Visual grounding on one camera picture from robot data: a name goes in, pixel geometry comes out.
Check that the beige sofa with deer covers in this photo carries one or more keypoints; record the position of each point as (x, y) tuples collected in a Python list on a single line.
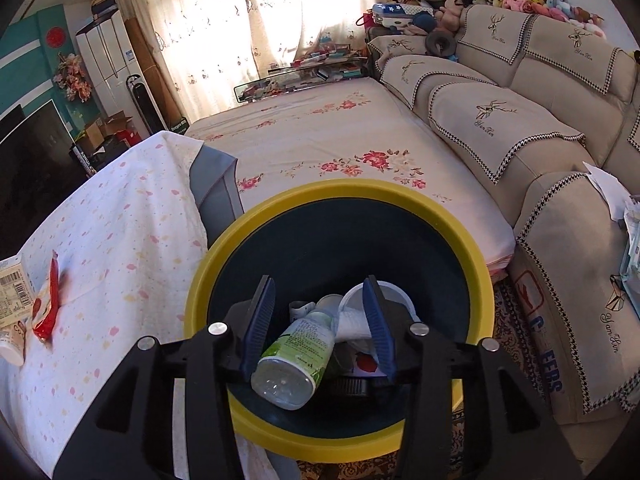
[(550, 135)]

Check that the white towel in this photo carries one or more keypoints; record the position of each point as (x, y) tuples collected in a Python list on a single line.
[(352, 325)]

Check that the patterned rug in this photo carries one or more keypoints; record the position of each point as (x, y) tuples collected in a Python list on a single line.
[(510, 320)]

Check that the white red printed wrapper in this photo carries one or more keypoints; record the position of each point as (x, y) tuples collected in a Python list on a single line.
[(367, 362)]

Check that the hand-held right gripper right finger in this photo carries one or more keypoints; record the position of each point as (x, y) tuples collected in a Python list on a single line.
[(377, 325)]

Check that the dark neck pillow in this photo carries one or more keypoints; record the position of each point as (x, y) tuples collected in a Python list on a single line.
[(441, 44)]

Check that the dark green box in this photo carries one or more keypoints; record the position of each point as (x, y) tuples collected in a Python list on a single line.
[(178, 126)]

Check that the floral bed sheet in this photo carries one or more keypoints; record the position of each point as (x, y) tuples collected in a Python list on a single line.
[(325, 130)]

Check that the cream embroidered curtains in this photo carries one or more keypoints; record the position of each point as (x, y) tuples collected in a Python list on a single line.
[(250, 25)]

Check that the large white paper cup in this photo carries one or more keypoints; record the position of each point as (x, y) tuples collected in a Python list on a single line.
[(400, 300)]

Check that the large black television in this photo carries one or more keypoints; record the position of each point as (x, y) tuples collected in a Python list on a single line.
[(35, 170)]

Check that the white dotted tablecloth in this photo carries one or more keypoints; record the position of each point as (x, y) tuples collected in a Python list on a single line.
[(125, 240)]

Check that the printed cardboard box beside sofa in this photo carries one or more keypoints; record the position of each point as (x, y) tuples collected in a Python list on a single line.
[(542, 355)]

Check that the red round wall ornament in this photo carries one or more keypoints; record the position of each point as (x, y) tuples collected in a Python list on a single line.
[(55, 37)]

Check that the small white printed cup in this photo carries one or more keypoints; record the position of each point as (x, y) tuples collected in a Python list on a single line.
[(11, 345)]

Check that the green label plastic bottle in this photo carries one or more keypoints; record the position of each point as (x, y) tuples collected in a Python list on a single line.
[(295, 355)]

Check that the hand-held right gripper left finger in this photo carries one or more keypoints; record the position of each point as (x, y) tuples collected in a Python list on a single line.
[(260, 325)]

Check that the artificial flower wall decoration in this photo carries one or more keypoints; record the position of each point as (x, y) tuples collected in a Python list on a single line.
[(74, 77)]

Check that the star print bag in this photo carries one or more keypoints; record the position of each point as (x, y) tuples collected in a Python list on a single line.
[(400, 12)]

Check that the yellow rimmed dark bin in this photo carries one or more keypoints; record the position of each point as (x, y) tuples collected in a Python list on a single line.
[(350, 240)]

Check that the glass coffee table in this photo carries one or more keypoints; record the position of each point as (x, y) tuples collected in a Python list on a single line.
[(310, 77)]

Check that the red snack packet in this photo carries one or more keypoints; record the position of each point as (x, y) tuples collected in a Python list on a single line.
[(47, 305)]

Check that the cream cardboard box red print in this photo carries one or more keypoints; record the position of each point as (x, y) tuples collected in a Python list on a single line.
[(12, 290)]

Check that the white papers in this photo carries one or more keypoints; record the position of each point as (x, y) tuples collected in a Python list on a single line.
[(617, 195)]

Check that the black tower fan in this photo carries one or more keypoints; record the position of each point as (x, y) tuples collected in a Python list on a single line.
[(145, 105)]

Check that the open cardboard boxes by cabinet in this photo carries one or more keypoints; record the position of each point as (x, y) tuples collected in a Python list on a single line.
[(102, 132)]

